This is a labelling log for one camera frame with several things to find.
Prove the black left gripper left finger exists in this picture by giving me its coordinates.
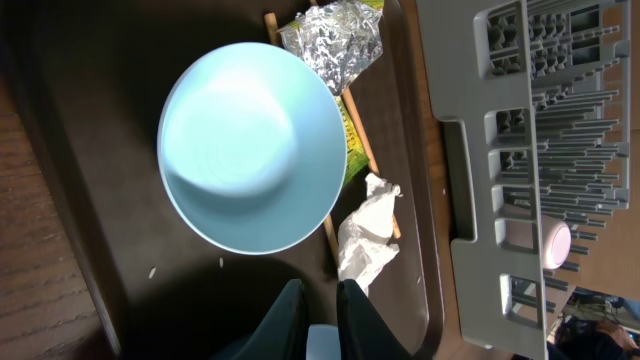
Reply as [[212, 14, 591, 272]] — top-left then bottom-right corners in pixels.
[[212, 279, 308, 360]]

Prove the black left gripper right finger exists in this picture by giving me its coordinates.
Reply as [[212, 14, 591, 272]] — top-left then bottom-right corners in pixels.
[[336, 279, 412, 360]]

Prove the light blue bowl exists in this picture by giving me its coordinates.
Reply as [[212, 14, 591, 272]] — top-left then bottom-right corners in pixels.
[[157, 42, 347, 255]]

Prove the pink cup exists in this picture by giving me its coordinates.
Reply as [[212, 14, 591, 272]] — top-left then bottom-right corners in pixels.
[[504, 203, 573, 272]]

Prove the grey dishwasher rack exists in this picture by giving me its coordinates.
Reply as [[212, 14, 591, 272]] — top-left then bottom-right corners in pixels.
[[417, 0, 632, 359]]

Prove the crumpled white tissue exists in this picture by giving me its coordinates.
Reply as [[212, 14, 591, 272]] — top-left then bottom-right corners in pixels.
[[337, 173, 401, 296]]

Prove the wooden chopstick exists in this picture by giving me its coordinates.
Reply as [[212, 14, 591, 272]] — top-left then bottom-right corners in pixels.
[[309, 0, 403, 240], [263, 12, 339, 265]]

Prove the green foil snack wrapper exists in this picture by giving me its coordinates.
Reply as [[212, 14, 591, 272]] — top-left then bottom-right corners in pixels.
[[278, 0, 384, 183]]

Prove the dark brown serving tray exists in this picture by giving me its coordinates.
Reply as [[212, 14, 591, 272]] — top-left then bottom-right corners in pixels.
[[1, 1, 444, 359]]

